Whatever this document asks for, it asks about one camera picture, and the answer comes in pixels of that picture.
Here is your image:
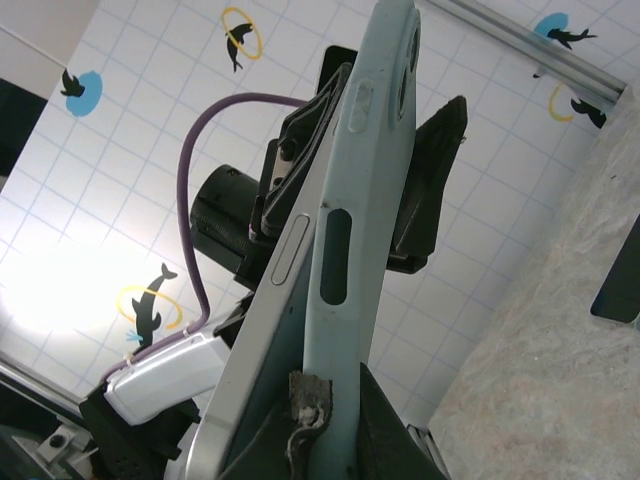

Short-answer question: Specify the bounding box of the small dolphin yellow ring sticker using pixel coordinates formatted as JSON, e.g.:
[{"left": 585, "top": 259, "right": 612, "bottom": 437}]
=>
[
  {"left": 548, "top": 81, "right": 608, "bottom": 130},
  {"left": 219, "top": 5, "right": 265, "bottom": 74}
]

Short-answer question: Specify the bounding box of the large dolphin yellow ring sticker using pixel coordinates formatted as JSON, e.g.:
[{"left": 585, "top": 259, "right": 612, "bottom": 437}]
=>
[{"left": 116, "top": 262, "right": 184, "bottom": 347}]

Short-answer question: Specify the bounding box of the white bracket with black lens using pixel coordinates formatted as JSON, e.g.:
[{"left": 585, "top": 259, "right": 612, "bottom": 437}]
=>
[{"left": 38, "top": 427, "right": 74, "bottom": 464}]

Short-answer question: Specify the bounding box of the silver-framed black smartphone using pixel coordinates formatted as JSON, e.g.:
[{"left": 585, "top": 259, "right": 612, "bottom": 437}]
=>
[{"left": 183, "top": 74, "right": 351, "bottom": 480}]

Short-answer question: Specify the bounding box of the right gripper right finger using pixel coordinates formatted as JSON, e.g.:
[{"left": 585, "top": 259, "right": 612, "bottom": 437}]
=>
[{"left": 354, "top": 361, "right": 452, "bottom": 480}]

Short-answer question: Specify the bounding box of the dolphin on blue disc sticker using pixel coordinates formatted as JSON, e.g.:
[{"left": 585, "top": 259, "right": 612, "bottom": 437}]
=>
[
  {"left": 532, "top": 12, "right": 599, "bottom": 51},
  {"left": 59, "top": 68, "right": 104, "bottom": 118}
]

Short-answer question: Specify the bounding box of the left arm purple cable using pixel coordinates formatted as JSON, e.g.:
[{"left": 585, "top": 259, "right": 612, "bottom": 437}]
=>
[{"left": 102, "top": 92, "right": 309, "bottom": 376}]

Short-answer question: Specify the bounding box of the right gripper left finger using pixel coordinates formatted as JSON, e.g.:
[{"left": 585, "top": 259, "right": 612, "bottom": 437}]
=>
[{"left": 224, "top": 371, "right": 335, "bottom": 480}]

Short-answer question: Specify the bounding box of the aluminium corner post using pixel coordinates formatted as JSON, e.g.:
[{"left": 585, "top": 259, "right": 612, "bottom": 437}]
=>
[{"left": 424, "top": 0, "right": 627, "bottom": 104}]

